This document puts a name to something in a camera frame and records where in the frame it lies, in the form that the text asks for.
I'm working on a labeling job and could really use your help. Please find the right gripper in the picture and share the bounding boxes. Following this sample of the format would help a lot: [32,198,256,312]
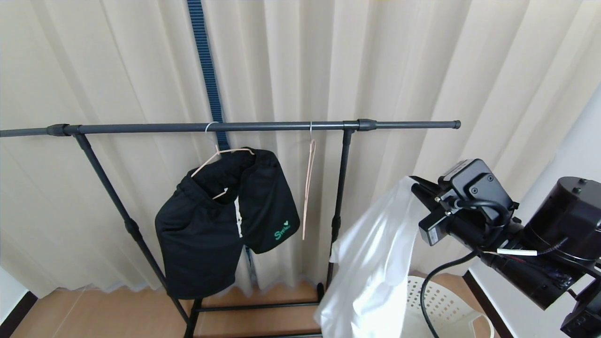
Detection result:
[418,202,486,248]

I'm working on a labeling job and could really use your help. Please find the white garment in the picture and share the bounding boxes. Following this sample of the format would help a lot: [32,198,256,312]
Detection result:
[313,176,422,338]

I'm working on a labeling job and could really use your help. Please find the black shorts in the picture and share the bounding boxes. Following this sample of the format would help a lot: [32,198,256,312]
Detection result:
[154,148,301,300]

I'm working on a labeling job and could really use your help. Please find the pink clothes hanger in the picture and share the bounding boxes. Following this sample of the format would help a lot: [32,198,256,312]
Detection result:
[190,122,256,200]
[302,122,317,241]

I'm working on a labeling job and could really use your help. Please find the white laundry basket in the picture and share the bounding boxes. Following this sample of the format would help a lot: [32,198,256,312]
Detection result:
[403,276,495,338]

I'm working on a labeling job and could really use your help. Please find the black clothes rack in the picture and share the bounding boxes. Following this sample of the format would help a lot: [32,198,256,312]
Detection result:
[0,119,462,338]

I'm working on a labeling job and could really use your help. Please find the beige curtain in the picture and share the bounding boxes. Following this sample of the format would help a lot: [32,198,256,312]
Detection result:
[201,0,601,291]
[0,0,256,299]

